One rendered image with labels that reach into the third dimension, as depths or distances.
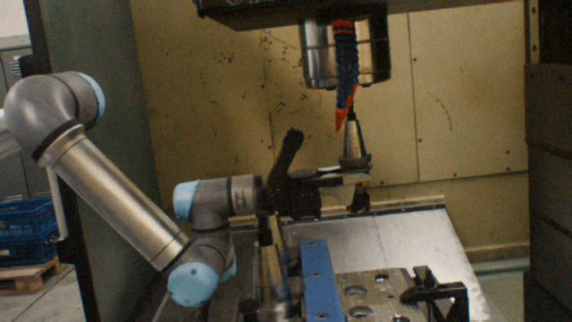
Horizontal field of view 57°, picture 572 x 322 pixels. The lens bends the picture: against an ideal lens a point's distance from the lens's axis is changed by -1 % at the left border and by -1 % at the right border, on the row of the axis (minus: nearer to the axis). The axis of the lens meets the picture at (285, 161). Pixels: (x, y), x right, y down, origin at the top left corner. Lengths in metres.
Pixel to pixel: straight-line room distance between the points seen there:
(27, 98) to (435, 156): 1.53
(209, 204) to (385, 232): 1.14
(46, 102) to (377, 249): 1.34
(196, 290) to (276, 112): 1.20
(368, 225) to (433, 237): 0.24
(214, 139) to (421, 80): 0.80
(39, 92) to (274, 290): 0.54
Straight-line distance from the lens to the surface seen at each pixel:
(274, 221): 0.69
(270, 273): 0.59
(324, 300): 0.60
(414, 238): 2.01
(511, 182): 2.22
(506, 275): 2.23
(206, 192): 0.99
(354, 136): 0.98
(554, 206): 1.27
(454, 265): 1.93
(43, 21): 1.35
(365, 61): 0.91
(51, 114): 0.92
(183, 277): 0.88
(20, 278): 4.42
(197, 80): 2.01
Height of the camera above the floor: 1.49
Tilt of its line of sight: 11 degrees down
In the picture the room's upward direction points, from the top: 6 degrees counter-clockwise
